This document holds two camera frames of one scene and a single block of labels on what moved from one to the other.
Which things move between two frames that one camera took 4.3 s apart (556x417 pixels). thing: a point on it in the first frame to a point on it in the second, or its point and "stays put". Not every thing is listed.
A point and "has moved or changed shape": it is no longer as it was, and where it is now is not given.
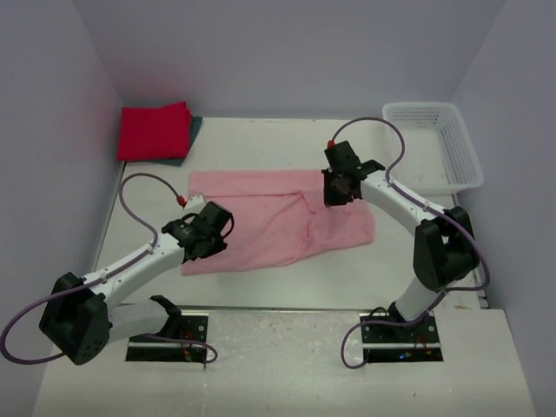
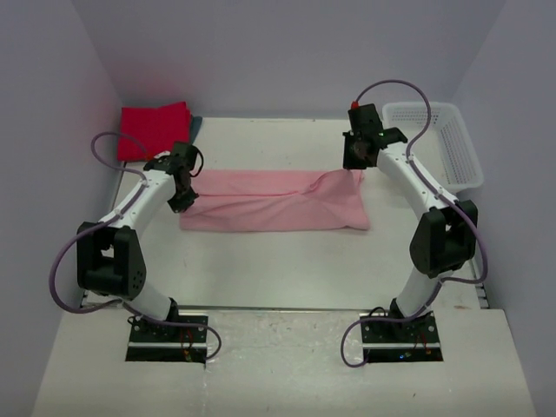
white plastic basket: x=439 y=157 stays put
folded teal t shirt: x=195 y=125 stays put
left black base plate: x=184 y=340 stays put
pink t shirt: x=271 y=215 has moved or changed shape
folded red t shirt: x=155 y=133 stays put
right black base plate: x=388 y=340 stays put
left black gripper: x=213 y=245 to x=182 y=198
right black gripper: x=337 y=191 to x=355 y=155
